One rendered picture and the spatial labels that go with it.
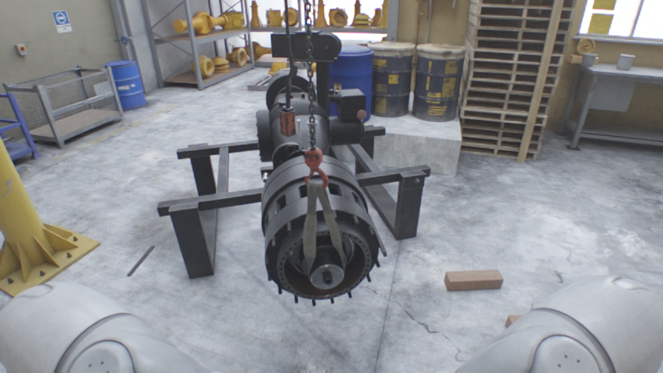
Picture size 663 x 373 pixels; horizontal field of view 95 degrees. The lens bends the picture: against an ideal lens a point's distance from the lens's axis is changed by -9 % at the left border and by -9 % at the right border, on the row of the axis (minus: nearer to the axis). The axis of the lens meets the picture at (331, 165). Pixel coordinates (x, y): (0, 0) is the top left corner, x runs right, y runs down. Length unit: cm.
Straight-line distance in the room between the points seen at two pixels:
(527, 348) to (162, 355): 40
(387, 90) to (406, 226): 202
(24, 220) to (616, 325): 339
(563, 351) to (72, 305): 58
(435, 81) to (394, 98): 54
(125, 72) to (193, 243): 519
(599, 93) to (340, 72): 348
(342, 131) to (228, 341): 171
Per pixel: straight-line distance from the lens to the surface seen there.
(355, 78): 398
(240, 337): 237
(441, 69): 424
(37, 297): 60
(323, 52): 370
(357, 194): 167
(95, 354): 44
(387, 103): 439
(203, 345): 240
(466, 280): 262
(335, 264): 141
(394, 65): 428
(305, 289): 161
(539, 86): 451
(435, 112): 437
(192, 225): 249
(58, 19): 761
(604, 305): 55
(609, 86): 556
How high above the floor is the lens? 189
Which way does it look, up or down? 28 degrees down
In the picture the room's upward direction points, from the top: 1 degrees counter-clockwise
